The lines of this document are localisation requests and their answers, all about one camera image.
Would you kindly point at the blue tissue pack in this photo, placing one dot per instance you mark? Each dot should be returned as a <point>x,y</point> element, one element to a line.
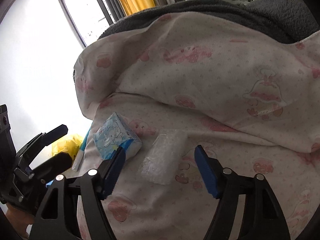
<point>116,133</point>

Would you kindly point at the yellow plastic bag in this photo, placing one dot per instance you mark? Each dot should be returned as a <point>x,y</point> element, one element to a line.
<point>69,144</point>

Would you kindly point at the person left hand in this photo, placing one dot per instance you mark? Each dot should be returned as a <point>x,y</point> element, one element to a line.
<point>20,220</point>

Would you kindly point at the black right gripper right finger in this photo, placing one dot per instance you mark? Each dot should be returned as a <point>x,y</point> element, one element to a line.
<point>210,169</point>

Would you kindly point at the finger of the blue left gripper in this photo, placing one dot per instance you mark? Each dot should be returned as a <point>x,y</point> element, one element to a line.
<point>53,135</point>
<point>52,167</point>

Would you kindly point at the teal long plush toy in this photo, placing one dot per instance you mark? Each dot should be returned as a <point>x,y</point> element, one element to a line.
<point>79,157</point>

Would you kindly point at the dark grey fleece blanket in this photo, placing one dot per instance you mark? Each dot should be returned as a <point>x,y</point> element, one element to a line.
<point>209,49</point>

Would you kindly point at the dark window frame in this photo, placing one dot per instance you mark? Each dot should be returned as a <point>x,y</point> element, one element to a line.
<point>90,18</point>

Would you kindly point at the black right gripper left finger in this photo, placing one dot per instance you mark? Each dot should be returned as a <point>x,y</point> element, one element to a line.
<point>110,170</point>

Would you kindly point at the clear plastic wrapper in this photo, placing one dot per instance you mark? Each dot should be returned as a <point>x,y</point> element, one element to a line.
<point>162,160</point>

